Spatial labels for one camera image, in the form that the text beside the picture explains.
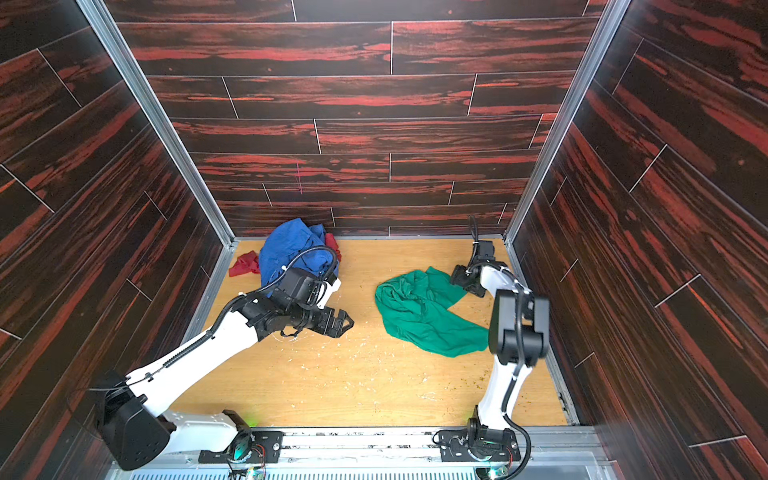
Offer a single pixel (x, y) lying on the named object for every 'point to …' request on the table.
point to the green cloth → (415, 307)
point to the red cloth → (250, 262)
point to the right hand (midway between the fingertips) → (469, 281)
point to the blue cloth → (294, 244)
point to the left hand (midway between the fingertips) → (343, 319)
